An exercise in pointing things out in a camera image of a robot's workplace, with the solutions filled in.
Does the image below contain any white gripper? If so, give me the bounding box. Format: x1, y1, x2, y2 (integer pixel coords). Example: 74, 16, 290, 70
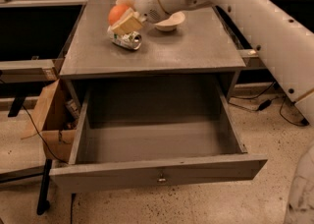
111, 0, 170, 35

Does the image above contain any orange fruit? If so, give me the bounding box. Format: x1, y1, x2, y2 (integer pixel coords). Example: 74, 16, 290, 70
108, 4, 129, 26

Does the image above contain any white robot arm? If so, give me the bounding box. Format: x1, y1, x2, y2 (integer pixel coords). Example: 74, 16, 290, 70
109, 0, 314, 124

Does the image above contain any open grey top drawer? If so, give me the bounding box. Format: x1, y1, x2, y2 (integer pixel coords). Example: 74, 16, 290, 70
49, 76, 269, 195

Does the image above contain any crushed soda can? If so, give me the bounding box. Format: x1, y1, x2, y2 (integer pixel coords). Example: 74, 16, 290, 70
107, 28, 142, 50

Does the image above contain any white bowl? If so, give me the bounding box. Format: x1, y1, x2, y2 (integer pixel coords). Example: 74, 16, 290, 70
155, 12, 185, 31

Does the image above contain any grey cabinet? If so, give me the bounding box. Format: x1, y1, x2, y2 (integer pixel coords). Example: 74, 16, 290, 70
60, 0, 244, 116

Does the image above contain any small yellow foam piece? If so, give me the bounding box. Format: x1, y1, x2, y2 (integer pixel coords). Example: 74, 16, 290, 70
247, 49, 257, 55

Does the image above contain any cardboard box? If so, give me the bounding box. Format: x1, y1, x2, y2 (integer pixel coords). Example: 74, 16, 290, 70
21, 80, 79, 162

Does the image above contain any black table leg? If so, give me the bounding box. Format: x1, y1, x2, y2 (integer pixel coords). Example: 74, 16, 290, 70
36, 159, 52, 215

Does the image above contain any black floor cable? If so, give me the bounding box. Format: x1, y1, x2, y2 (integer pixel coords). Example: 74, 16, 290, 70
21, 104, 68, 164

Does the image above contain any black power adapter cable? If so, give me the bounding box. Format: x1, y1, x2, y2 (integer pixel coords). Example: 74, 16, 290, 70
229, 82, 310, 128

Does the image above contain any metal drawer handle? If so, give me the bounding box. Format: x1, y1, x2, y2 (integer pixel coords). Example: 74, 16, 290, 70
157, 173, 167, 184

